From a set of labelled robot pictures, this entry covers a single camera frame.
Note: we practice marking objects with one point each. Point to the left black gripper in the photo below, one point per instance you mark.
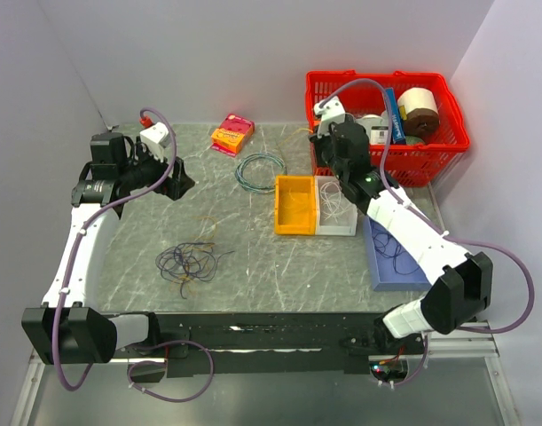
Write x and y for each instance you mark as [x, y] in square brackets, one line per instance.
[178, 184]

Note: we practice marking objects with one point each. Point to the pink orange small box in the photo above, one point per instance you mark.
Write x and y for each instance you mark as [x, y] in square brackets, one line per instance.
[232, 134]

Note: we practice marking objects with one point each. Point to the blue tall box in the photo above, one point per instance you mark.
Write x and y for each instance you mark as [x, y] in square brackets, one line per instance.
[398, 135]

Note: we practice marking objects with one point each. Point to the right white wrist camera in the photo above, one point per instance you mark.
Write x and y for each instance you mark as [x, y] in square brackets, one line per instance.
[332, 112]

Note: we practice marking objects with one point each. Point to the yellow plastic bin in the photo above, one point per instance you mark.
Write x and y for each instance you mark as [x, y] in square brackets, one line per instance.
[295, 205]

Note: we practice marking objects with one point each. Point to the blue plastic tray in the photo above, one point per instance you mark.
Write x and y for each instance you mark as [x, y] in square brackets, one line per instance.
[391, 267]

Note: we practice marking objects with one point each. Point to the white plastic bin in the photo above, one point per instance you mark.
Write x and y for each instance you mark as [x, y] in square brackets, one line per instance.
[336, 216]

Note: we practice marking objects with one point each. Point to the aluminium rail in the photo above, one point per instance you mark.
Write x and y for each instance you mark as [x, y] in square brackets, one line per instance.
[458, 344]

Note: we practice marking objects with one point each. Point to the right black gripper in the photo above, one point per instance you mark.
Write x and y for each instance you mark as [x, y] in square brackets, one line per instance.
[318, 143]

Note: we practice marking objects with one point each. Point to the white labelled container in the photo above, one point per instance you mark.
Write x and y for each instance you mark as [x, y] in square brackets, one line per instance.
[376, 128]

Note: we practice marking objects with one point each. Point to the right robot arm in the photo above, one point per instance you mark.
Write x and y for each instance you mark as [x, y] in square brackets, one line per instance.
[460, 281]

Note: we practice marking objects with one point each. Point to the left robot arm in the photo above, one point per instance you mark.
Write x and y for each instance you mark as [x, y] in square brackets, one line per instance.
[67, 325]

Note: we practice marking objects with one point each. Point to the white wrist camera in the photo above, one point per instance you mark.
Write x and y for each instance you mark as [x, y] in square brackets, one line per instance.
[155, 137]
[332, 112]

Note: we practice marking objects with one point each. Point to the red plastic shopping basket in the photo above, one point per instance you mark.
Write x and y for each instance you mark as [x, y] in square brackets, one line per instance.
[411, 166]

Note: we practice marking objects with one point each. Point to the white paper roll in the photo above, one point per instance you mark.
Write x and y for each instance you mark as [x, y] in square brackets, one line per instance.
[417, 98]

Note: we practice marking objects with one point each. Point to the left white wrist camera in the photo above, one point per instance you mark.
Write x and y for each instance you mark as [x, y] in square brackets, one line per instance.
[155, 137]

